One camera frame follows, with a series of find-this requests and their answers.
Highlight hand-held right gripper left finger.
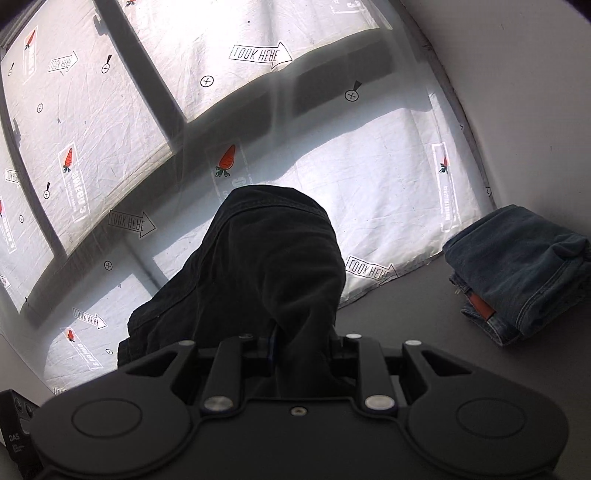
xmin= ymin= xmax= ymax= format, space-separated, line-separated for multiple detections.
xmin=117 ymin=323 xmax=280 ymax=414

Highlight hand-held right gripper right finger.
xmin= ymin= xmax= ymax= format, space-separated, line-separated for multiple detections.
xmin=325 ymin=329 xmax=472 ymax=414

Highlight black pants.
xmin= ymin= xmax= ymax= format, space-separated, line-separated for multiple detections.
xmin=117 ymin=185 xmax=348 ymax=398

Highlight folded blue jeans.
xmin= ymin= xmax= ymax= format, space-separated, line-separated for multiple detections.
xmin=442 ymin=204 xmax=591 ymax=348

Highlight white printed sheet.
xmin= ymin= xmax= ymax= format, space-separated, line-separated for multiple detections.
xmin=0 ymin=0 xmax=497 ymax=398

